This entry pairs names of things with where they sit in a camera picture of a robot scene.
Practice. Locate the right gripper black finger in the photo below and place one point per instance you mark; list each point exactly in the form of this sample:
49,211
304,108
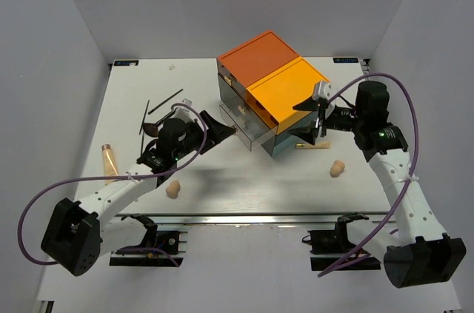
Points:
308,105
308,134

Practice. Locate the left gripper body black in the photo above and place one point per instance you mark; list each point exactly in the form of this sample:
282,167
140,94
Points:
194,140

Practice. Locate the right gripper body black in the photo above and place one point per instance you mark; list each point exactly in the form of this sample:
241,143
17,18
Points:
342,119

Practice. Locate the clear drawer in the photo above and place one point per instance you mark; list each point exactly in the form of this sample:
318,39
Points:
250,129
229,79

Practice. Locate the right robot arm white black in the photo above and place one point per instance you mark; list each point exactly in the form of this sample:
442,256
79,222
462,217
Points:
412,246

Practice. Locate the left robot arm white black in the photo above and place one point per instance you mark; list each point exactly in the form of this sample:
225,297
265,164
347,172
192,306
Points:
80,232

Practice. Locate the thin black makeup brush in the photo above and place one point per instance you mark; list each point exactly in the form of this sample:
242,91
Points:
164,101

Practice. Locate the beige tube gold cap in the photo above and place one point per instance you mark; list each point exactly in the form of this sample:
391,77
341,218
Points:
322,145

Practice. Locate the teal drawer box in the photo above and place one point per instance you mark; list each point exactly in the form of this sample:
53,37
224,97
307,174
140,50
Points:
285,140

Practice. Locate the black brush brown bristles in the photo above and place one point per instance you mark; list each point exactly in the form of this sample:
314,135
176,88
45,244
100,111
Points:
152,129

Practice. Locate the yellow drawer box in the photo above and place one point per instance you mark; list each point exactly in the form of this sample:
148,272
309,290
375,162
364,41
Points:
278,92

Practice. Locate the long thin black stick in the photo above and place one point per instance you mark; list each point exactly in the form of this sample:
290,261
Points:
141,131

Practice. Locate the beige sponge right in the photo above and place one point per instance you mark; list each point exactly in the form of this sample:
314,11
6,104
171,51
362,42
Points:
337,168

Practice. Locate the beige sponge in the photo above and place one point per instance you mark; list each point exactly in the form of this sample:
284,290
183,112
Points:
337,168
173,189

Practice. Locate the dark grey drawer box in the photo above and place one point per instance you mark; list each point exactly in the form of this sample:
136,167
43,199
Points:
226,94

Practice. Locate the beige sponge left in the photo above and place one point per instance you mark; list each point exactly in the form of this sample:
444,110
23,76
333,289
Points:
173,189

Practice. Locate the blue label sticker right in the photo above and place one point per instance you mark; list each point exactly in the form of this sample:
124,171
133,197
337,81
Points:
345,60

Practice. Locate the blue label sticker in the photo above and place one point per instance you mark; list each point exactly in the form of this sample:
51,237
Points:
125,63
345,60

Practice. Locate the peach tube rose cap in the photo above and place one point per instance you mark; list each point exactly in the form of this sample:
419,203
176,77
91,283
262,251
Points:
110,168

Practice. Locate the dark orange drawer box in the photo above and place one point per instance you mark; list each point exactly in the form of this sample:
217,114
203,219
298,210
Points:
254,59

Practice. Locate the blue label sticker left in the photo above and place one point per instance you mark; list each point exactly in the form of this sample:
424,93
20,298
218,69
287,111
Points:
125,63

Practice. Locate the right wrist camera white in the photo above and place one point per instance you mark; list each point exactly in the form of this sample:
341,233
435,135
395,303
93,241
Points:
323,89

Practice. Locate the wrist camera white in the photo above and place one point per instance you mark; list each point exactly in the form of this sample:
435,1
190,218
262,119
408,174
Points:
323,89
183,109

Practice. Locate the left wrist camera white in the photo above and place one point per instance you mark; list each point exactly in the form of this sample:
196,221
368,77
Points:
183,109

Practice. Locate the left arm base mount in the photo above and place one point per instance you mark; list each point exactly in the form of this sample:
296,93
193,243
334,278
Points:
137,240

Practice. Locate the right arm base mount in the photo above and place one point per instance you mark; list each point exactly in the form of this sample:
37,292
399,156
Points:
328,245

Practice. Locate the aluminium rail lower left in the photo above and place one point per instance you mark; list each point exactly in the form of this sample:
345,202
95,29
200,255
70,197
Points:
43,306

